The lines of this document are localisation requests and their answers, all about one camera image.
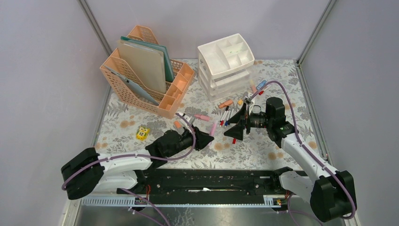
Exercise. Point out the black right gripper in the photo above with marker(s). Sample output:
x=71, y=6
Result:
x=237, y=131

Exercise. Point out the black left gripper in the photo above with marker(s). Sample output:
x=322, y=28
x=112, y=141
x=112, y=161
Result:
x=202, y=139

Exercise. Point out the white plastic drawer unit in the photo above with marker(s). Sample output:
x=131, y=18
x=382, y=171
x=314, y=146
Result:
x=223, y=67

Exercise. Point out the teal file folder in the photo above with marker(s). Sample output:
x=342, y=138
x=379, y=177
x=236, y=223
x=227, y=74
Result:
x=169, y=75

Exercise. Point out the light blue clipboard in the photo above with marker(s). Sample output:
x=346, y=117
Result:
x=134, y=87

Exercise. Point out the beige file folder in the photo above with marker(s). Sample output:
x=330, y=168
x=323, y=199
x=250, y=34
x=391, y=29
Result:
x=146, y=62

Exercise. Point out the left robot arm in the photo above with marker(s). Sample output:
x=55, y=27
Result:
x=90, y=171

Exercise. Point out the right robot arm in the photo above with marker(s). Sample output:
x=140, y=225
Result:
x=330, y=193

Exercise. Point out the blue cap whiteboard marker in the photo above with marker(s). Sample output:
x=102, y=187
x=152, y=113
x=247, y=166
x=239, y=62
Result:
x=226, y=119

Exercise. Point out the red cap whiteboard marker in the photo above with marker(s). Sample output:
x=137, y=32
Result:
x=222, y=122

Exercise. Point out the black cap whiteboard marker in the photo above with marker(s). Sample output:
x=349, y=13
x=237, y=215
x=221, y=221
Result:
x=224, y=113

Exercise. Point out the orange highlighter centre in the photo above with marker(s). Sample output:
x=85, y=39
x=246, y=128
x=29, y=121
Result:
x=225, y=104

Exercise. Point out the orange cap grey marker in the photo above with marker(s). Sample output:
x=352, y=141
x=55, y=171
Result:
x=177, y=124

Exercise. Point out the yellow pink highlighter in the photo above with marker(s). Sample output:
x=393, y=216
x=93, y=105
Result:
x=252, y=85

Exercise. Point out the orange plastic file organizer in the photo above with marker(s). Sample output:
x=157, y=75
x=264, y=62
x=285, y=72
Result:
x=175, y=91

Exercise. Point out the yellow owl eraser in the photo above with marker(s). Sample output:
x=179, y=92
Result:
x=142, y=133

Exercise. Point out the floral patterned table mat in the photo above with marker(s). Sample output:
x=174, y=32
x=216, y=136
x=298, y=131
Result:
x=121, y=122

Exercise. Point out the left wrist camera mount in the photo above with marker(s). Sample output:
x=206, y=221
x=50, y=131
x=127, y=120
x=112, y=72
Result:
x=187, y=120

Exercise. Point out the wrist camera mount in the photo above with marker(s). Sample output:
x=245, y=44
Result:
x=187, y=120
x=247, y=99

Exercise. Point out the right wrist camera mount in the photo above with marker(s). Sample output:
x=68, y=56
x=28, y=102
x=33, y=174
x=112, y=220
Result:
x=247, y=99

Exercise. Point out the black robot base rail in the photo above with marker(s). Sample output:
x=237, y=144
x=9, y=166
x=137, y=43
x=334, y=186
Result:
x=209, y=186

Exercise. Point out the right aluminium frame post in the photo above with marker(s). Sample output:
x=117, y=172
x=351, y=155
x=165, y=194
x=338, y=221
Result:
x=328, y=9

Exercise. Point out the aluminium frame post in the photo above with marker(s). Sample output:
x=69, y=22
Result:
x=95, y=26
x=328, y=9

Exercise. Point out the left aluminium frame post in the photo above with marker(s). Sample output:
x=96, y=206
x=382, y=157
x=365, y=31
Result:
x=95, y=26

